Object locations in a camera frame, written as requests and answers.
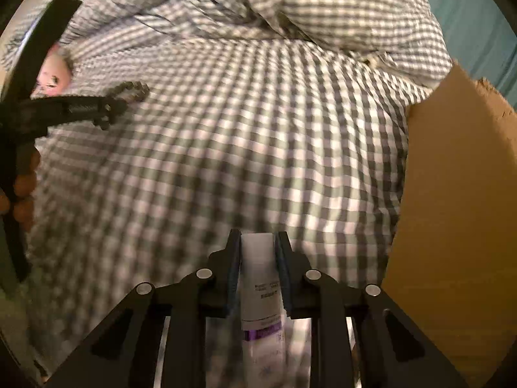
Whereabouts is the beaded bracelet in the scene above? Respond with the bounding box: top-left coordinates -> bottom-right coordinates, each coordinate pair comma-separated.
105,81 -> 152,104

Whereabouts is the white tube bottle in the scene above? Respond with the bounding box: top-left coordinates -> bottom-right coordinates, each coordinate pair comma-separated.
239,233 -> 286,388

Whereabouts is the person's left hand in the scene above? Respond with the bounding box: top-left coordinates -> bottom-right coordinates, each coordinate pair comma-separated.
1,145 -> 41,232

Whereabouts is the pink cartoon cup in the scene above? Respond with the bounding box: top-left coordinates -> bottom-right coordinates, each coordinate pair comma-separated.
34,43 -> 73,96

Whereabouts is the brown cardboard box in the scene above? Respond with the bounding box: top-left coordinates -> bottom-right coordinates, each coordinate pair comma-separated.
382,66 -> 516,387

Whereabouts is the checkered bed sheet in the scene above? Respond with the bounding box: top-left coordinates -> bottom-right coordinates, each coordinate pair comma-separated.
29,38 -> 426,369

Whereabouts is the grey checkered duvet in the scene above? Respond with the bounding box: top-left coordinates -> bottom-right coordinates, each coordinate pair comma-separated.
0,0 -> 453,90

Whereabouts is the teal curtain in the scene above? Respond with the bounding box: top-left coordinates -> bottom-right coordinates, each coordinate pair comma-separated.
428,0 -> 516,106

